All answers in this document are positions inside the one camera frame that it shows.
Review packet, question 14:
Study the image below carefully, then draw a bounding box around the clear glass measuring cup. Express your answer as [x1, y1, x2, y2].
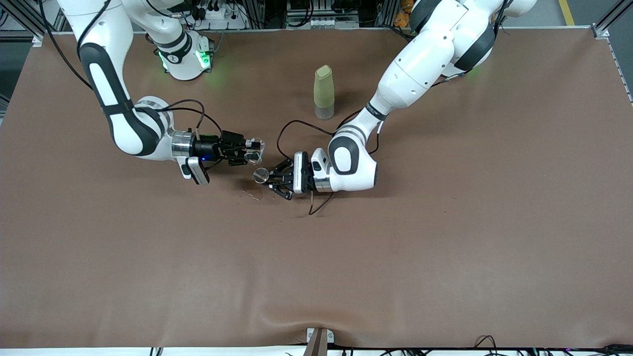
[245, 137, 266, 165]

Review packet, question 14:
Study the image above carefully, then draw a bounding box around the olive green bottle clear base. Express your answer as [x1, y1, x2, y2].
[313, 65, 335, 121]

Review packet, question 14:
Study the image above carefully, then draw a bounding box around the brown table mat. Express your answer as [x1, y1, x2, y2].
[0, 27, 633, 349]

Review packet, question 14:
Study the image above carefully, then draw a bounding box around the white power strip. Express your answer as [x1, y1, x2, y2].
[190, 0, 248, 30]

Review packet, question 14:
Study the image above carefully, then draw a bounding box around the white terminal strip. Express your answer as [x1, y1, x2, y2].
[311, 17, 360, 29]

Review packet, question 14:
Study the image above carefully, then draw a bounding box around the orange snack bag pile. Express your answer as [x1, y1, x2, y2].
[394, 0, 413, 28]

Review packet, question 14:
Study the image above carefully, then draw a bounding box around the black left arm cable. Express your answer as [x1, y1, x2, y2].
[276, 111, 382, 216]

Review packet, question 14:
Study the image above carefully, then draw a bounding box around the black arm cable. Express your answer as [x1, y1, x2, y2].
[276, 111, 382, 216]
[39, 0, 223, 172]

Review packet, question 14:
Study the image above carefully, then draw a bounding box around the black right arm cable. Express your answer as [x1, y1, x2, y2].
[39, 0, 223, 172]

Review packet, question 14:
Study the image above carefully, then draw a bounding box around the metal clamp bracket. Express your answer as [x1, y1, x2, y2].
[306, 327, 335, 344]

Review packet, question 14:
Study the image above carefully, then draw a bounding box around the brown camera pole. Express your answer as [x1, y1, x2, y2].
[303, 328, 328, 356]

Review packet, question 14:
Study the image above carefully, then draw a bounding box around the aluminium frame rail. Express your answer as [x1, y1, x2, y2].
[591, 0, 633, 104]
[0, 0, 65, 40]

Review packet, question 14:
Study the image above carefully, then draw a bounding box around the black cable loop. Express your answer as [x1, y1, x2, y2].
[474, 335, 500, 356]

